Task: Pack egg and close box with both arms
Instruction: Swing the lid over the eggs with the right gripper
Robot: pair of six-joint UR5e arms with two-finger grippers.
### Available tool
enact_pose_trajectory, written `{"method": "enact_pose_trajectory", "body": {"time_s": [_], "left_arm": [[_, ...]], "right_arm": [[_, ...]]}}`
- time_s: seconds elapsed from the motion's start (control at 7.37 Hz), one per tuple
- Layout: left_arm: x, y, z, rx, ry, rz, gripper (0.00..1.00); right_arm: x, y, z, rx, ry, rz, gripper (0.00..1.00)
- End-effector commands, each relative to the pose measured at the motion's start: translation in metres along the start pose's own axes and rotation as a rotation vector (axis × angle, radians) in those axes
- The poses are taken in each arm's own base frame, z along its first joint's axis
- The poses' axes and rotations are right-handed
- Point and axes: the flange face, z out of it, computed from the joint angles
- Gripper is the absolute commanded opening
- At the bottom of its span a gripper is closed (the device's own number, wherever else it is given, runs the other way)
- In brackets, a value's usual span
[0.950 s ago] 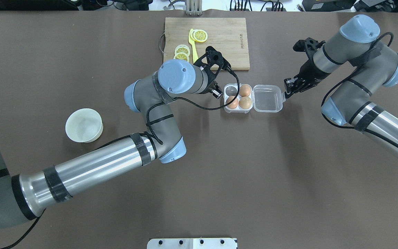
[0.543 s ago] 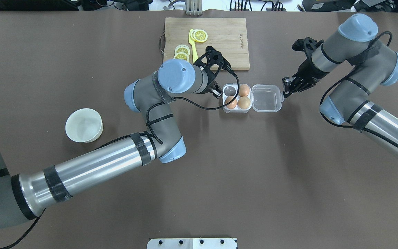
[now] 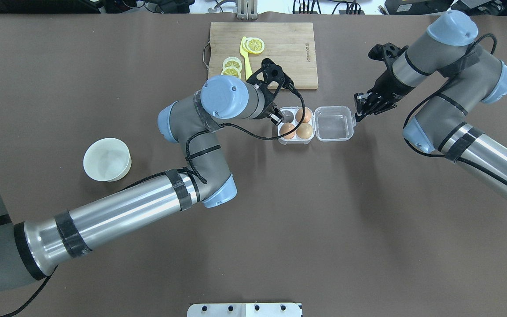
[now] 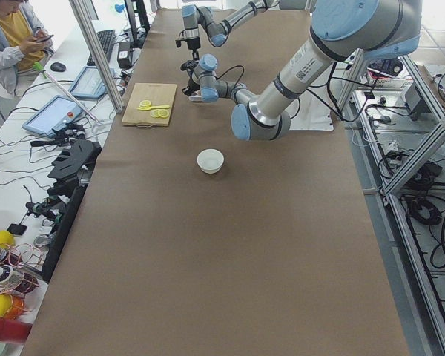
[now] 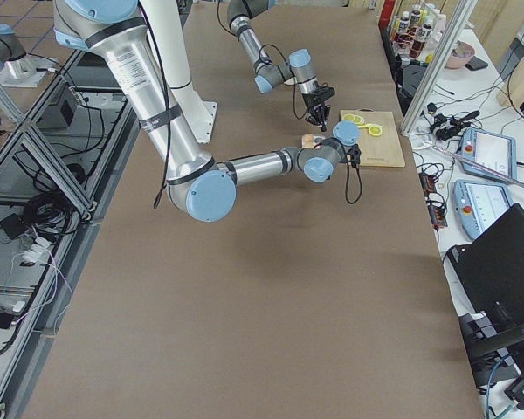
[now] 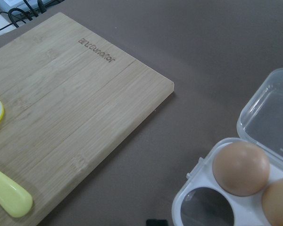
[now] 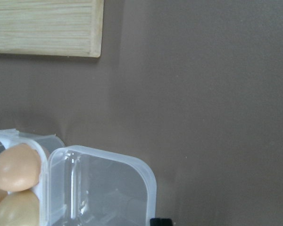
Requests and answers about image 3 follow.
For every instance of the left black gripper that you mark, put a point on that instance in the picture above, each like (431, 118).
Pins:
(270, 110)

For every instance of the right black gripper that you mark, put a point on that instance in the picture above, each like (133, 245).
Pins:
(384, 88)

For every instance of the clear plastic egg box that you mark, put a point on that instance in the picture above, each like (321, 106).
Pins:
(329, 124)

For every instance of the brown egg from bowl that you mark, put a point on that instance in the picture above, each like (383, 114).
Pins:
(287, 131)

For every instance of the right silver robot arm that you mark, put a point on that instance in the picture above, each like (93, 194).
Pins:
(437, 126)

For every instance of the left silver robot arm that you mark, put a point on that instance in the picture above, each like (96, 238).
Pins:
(31, 250)

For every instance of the upper brown egg in box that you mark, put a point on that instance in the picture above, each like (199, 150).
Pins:
(303, 115)

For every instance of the brown egg in box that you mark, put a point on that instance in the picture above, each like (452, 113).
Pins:
(305, 131)
(303, 115)

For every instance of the lower brown egg in box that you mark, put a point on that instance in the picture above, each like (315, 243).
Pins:
(305, 131)

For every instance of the top lemon slice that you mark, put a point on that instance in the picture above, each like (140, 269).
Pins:
(232, 71)

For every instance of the middle lemon slice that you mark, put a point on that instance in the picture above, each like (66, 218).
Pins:
(234, 62)

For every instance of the yellow plastic knife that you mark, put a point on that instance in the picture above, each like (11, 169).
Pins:
(245, 57)

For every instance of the bamboo cutting board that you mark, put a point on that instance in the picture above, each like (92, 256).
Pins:
(290, 45)

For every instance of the front lemon slice by knife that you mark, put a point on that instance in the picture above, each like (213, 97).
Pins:
(255, 45)

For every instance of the lemon slice by knife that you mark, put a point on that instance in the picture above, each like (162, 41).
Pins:
(255, 45)
(244, 44)

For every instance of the rear lemon slice by knife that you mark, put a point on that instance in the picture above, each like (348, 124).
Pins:
(244, 44)

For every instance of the white round bowl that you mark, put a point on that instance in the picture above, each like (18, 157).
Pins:
(107, 160)

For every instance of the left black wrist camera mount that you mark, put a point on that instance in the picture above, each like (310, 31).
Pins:
(271, 77)

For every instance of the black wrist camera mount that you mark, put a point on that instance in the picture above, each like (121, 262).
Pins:
(271, 77)
(387, 53)

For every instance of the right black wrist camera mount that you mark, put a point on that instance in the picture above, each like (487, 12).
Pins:
(387, 53)

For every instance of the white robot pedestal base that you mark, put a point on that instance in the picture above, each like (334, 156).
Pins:
(253, 309)

